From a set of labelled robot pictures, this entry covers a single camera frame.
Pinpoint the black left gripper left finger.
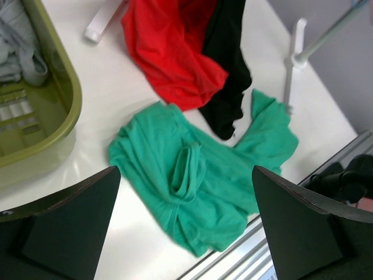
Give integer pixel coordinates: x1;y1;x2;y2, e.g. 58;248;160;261
1;166;121;279

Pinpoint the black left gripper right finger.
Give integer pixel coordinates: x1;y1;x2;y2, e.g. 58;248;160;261
252;166;372;279

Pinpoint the green tank top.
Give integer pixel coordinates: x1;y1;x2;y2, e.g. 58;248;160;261
108;90;298;257

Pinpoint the grey tank top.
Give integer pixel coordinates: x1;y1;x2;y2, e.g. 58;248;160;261
1;1;48;86

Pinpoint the black tank top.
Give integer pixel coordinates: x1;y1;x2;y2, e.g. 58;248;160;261
199;0;252;140

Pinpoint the red tank top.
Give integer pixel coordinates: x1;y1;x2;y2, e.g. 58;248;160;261
121;0;228;111

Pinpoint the olive green plastic basket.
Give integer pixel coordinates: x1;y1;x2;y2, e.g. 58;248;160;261
1;1;82;186

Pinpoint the silver white clothes rack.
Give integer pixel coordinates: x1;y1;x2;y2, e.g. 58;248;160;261
83;0;372;114

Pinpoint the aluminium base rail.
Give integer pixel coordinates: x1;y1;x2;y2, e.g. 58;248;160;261
178;129;372;279

